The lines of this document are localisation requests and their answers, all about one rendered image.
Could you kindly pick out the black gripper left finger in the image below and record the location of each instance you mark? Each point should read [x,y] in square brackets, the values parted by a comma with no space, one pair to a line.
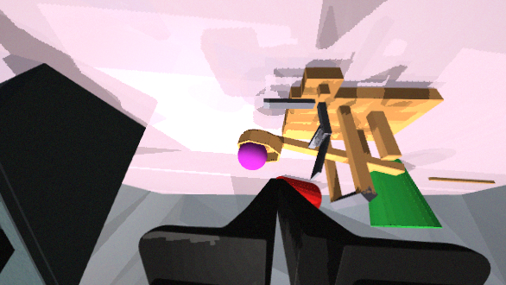
[240,253]

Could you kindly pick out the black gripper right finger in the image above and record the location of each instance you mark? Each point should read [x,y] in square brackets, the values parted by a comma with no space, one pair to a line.
[320,251]

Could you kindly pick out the red cone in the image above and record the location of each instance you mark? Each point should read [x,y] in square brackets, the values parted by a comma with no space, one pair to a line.
[309,190]

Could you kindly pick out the magenta ball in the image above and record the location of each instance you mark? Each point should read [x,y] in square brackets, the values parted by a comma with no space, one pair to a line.
[252,156]

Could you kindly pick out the green cup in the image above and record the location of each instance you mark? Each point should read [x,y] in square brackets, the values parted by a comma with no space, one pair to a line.
[399,203]

